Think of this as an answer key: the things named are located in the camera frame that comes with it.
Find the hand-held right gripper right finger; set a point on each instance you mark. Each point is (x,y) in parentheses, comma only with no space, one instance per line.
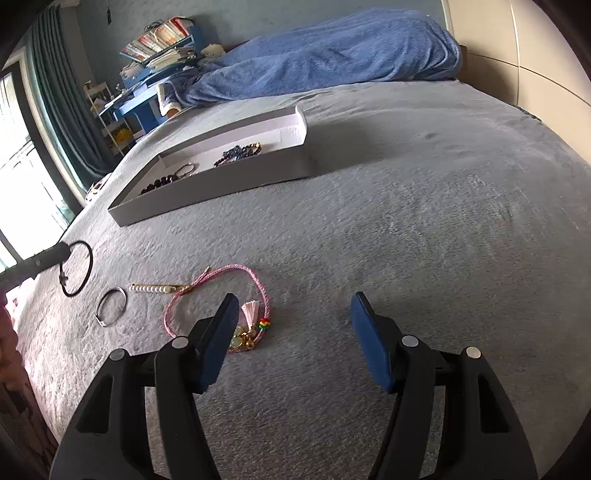
(371,341)

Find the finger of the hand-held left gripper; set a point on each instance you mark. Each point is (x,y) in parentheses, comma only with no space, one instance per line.
(46,258)

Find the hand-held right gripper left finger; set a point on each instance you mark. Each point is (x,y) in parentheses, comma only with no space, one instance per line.
(217,341)

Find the silver bangle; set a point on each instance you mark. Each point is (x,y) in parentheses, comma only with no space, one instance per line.
(99,319)
(177,171)

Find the grey cardboard box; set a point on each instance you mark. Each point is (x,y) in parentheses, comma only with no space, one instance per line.
(207,189)

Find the person's left forearm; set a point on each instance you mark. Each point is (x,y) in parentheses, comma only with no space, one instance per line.
(18,397)

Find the window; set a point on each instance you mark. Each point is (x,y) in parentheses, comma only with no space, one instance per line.
(23,184)

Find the white item on floor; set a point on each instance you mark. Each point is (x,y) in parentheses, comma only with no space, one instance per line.
(96,188)

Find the grey bed blanket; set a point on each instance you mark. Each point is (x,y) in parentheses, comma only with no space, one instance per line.
(369,221)

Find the yellow object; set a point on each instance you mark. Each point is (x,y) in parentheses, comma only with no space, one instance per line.
(122,135)

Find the white storage rack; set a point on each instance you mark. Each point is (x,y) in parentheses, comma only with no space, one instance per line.
(104,115)

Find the teal curtain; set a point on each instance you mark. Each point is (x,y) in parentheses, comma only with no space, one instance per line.
(64,101)

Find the blue desk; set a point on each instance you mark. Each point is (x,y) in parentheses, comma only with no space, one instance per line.
(134,104)

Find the white grey cloth item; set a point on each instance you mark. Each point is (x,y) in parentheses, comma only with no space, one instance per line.
(168,99)

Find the stack of papers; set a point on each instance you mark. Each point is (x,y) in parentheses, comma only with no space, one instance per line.
(168,57)

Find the row of books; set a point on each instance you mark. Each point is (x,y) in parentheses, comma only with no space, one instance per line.
(157,39)

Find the white plush toy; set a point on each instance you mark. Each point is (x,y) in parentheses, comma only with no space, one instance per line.
(213,51)

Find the blue blanket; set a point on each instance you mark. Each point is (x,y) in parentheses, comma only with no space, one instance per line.
(332,60)

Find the beige wardrobe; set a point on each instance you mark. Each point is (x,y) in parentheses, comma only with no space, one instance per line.
(517,46)

